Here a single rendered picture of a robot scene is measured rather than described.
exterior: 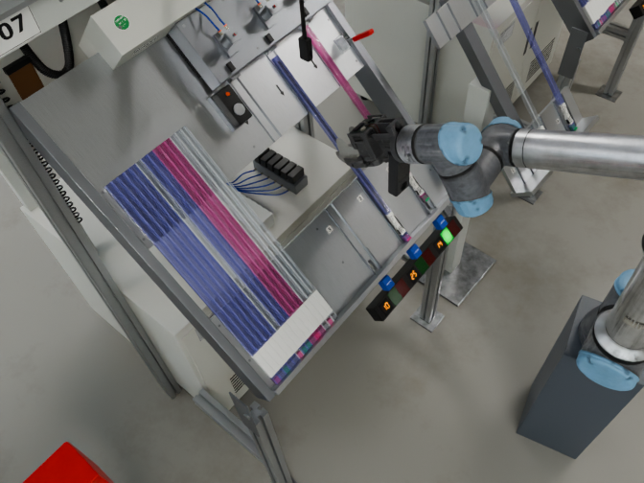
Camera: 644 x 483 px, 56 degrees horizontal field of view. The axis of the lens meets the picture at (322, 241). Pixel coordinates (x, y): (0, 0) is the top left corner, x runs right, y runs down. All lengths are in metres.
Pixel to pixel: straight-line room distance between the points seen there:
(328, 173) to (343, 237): 0.40
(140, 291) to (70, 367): 0.77
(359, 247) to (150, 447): 1.03
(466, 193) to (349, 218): 0.31
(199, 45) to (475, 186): 0.58
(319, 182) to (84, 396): 1.08
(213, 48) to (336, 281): 0.54
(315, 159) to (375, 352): 0.71
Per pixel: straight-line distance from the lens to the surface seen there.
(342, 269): 1.33
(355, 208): 1.36
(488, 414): 2.03
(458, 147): 1.08
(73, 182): 1.15
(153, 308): 1.53
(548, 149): 1.19
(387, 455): 1.95
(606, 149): 1.16
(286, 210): 1.63
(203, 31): 1.23
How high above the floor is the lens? 1.87
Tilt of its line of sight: 54 degrees down
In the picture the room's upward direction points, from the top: 5 degrees counter-clockwise
